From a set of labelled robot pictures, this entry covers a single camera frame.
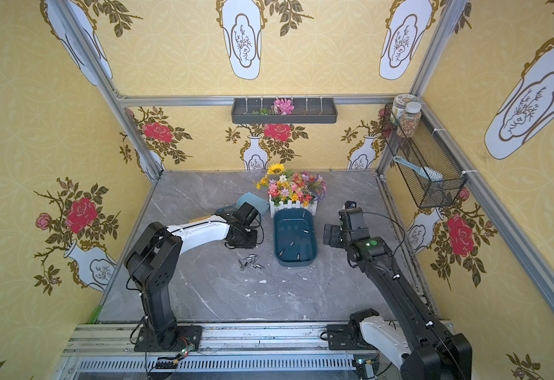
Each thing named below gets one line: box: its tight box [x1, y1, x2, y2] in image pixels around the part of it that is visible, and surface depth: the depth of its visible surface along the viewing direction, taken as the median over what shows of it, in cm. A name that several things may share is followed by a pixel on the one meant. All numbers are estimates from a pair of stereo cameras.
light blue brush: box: [392, 155, 444, 183], surface depth 74 cm
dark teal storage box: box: [273, 208, 319, 268], surface depth 99 cm
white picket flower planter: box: [253, 163, 327, 218], surface depth 95 cm
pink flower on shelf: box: [270, 98, 296, 115], surface depth 90 cm
